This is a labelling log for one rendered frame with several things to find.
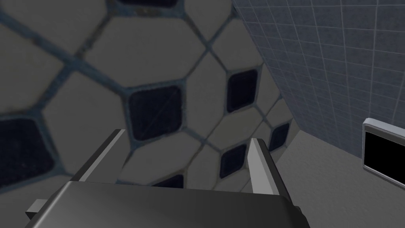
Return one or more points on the grey framed black appliance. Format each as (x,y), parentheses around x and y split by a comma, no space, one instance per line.
(384,155)

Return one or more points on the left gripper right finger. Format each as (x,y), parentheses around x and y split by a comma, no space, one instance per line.
(264,171)

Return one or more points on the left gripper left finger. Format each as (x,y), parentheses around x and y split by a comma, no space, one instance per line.
(104,158)

